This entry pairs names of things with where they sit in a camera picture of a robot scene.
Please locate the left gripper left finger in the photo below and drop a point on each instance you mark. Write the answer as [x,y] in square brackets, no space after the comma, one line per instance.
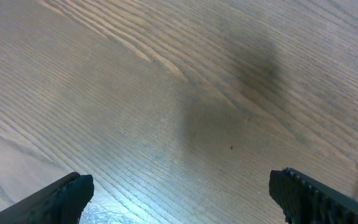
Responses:
[61,202]

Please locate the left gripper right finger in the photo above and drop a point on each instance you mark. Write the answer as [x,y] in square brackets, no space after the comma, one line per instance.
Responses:
[305,200]

